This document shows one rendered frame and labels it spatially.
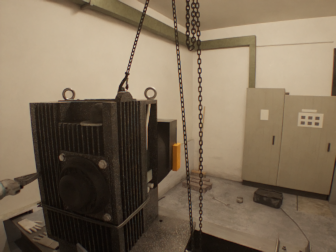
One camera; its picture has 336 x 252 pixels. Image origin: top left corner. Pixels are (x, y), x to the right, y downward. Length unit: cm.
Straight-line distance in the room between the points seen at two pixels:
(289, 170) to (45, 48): 366
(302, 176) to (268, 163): 56
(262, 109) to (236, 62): 99
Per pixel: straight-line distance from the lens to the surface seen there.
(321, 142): 366
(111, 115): 78
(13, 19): 201
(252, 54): 381
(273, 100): 357
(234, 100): 391
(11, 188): 106
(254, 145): 369
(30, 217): 203
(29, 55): 198
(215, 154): 417
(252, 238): 164
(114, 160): 82
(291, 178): 380
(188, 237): 119
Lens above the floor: 164
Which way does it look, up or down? 9 degrees down
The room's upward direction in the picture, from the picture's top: straight up
